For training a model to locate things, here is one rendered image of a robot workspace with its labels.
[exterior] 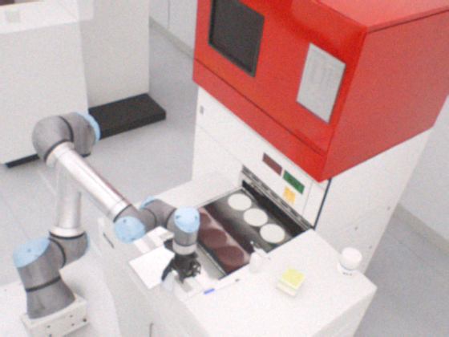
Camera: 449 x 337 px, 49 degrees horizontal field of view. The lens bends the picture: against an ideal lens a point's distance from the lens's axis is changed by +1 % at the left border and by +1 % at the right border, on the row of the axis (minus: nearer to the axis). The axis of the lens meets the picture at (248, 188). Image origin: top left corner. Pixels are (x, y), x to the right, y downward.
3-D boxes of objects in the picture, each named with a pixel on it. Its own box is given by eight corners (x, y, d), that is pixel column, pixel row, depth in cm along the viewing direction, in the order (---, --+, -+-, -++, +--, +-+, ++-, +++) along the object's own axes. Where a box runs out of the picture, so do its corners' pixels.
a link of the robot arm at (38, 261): (14, 290, 158) (-1, 251, 156) (46, 273, 170) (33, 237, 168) (41, 286, 153) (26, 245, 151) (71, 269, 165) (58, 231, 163)
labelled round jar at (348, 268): (344, 261, 185) (351, 244, 179) (357, 273, 182) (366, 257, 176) (332, 269, 182) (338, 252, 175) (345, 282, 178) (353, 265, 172)
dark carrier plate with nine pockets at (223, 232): (241, 188, 218) (241, 188, 218) (293, 237, 201) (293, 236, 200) (176, 218, 199) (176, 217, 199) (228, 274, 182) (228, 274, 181)
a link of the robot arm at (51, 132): (21, 111, 139) (143, 227, 133) (50, 107, 149) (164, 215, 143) (6, 142, 144) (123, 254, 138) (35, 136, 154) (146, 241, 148)
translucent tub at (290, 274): (285, 276, 176) (288, 264, 171) (302, 286, 174) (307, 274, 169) (274, 290, 171) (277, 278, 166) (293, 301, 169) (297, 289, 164)
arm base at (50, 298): (35, 322, 152) (25, 293, 150) (23, 315, 164) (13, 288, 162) (82, 299, 161) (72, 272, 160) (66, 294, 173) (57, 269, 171)
